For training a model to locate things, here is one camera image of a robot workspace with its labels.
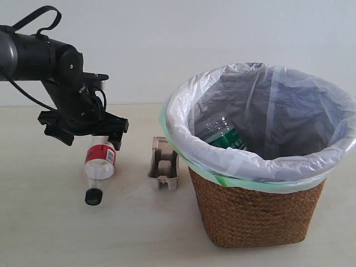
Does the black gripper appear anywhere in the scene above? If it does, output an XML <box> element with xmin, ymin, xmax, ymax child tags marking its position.
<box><xmin>38</xmin><ymin>83</ymin><xmax>129</xmax><ymax>150</ymax></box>

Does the red label clear bottle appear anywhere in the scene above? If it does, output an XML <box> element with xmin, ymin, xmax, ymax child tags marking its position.
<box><xmin>83</xmin><ymin>136</ymin><xmax>117</xmax><ymax>206</ymax></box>

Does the brown cardboard pulp tray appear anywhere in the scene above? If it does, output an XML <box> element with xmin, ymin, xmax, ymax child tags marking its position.
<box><xmin>147</xmin><ymin>136</ymin><xmax>179</xmax><ymax>191</ymax></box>

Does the green label water bottle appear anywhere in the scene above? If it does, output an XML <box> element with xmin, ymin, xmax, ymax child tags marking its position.
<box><xmin>197</xmin><ymin>116</ymin><xmax>247</xmax><ymax>150</ymax></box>

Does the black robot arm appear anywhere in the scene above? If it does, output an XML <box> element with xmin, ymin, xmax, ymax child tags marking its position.
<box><xmin>1</xmin><ymin>25</ymin><xmax>128</xmax><ymax>150</ymax></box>

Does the woven wicker waste basket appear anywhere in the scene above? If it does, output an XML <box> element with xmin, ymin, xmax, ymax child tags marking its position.
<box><xmin>189</xmin><ymin>169</ymin><xmax>325</xmax><ymax>248</ymax></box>

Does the white plastic bin liner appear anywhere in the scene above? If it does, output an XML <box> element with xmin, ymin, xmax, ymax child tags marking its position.
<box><xmin>159</xmin><ymin>63</ymin><xmax>355</xmax><ymax>194</ymax></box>

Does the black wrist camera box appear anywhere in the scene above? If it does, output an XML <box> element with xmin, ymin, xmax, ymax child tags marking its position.
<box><xmin>83</xmin><ymin>72</ymin><xmax>109</xmax><ymax>90</ymax></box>

